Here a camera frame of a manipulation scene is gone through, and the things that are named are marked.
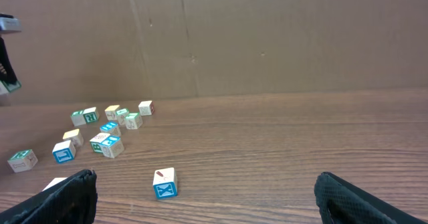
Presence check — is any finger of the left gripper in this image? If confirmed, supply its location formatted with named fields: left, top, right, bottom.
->
left=0, top=38, right=17, bottom=84

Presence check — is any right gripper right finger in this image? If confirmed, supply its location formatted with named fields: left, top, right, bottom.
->
left=314, top=172, right=427, bottom=224

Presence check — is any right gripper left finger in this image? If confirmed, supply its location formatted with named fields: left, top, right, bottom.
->
left=1, top=169, right=98, bottom=224

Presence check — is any blue top letter block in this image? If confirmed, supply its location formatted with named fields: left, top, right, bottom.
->
left=43, top=177, right=67, bottom=191

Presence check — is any white block blue side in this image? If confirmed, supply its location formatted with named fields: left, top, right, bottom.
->
left=52, top=140, right=76, bottom=163

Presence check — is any yellow top block front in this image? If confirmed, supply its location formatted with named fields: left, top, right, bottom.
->
left=63, top=128, right=84, bottom=147

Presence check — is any yellow block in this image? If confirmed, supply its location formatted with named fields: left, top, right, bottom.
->
left=63, top=128, right=84, bottom=147
left=104, top=105, right=120, bottom=121

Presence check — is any white block red picture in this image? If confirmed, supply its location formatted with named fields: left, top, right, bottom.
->
left=90, top=132, right=110, bottom=154

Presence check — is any green R block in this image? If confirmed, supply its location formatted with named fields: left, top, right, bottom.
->
left=7, top=149, right=38, bottom=173

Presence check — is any blue P block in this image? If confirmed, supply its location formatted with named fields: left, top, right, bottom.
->
left=100, top=136, right=124, bottom=158

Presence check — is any green letter block far left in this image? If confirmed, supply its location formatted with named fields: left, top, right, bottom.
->
left=70, top=110, right=86, bottom=126

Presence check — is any blue top block centre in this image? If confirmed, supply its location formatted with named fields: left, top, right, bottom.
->
left=100, top=122, right=121, bottom=136

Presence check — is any white block green side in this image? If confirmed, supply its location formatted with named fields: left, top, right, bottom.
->
left=83, top=107, right=100, bottom=124

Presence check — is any white feather block blue X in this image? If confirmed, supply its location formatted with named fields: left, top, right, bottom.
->
left=152, top=167, right=178, bottom=199

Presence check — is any yellow top block back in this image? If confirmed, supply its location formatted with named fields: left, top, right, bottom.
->
left=104, top=105, right=120, bottom=121

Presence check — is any green seven block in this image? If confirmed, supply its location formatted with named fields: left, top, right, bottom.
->
left=125, top=112, right=142, bottom=130

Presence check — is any white block back right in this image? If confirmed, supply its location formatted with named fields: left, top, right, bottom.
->
left=138, top=100, right=154, bottom=116

